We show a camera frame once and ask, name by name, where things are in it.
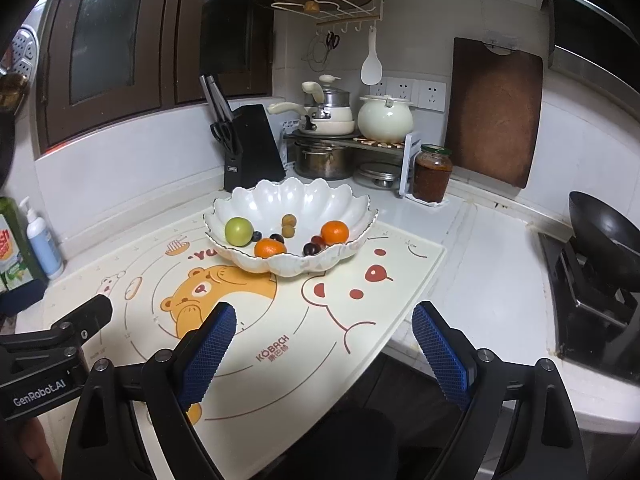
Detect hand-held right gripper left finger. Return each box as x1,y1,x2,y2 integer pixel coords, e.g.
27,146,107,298
60,301,238,480

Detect white rice paddle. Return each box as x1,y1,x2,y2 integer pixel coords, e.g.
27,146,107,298
360,27,385,86

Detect white scalloped bowl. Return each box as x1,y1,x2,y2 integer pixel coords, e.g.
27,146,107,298
202,177,377,277

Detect wooden trivet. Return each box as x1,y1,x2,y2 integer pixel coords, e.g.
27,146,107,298
353,135,408,148

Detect steel handled knife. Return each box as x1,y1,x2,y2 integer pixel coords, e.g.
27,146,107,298
206,75,234,121
199,75,226,123

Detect black knife block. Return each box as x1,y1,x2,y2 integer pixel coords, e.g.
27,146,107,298
223,104,287,193

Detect person's left forearm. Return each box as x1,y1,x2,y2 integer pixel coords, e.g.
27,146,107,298
7,417,63,480

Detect small cream milk pan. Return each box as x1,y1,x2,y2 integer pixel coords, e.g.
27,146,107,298
301,75,342,106

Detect large steel stockpot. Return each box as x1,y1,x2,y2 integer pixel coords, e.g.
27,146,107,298
292,141,355,181

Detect dark cabinet door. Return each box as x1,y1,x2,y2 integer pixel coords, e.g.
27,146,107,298
162,0,276,106
35,0,176,161

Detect green dish soap bottle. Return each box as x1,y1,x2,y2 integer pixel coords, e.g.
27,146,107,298
0,196,48,293

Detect steel range hood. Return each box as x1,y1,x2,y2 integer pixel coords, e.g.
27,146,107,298
545,0,640,91

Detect black gas stove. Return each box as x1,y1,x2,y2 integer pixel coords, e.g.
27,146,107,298
537,232,640,386

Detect cream long-handled pan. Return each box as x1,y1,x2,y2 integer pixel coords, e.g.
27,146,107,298
266,101,357,136

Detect bear printed silicone mat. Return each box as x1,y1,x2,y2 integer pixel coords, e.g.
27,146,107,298
42,207,447,428

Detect white pump bottle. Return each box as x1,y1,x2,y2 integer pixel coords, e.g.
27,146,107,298
19,196,65,280

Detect dark blue cloth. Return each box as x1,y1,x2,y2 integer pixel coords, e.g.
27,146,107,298
0,280,48,317

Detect cream ceramic casserole pot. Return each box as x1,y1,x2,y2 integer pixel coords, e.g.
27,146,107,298
357,95,416,144

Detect metal corner shelf rack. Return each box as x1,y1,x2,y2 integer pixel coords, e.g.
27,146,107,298
284,129,448,206

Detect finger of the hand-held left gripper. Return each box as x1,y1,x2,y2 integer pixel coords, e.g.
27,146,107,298
0,294,114,361

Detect steel pot lid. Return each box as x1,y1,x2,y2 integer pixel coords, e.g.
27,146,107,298
354,161,401,189

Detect dark wooden cutting board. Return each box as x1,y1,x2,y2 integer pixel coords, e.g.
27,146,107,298
444,36,544,190

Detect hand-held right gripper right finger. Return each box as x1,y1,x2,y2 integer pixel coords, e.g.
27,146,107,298
411,301,588,480

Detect orange mandarin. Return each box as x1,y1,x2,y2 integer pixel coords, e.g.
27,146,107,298
254,238,288,260
320,220,350,246

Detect black kitchen scissors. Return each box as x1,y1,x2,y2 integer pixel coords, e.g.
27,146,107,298
209,119,243,155

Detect glass jar of chili sauce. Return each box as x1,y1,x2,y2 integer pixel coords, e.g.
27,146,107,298
411,144,454,202

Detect black wok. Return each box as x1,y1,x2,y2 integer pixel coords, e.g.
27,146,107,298
568,191,640,281

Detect white perforated utensil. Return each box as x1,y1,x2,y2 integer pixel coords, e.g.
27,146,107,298
10,27,41,73

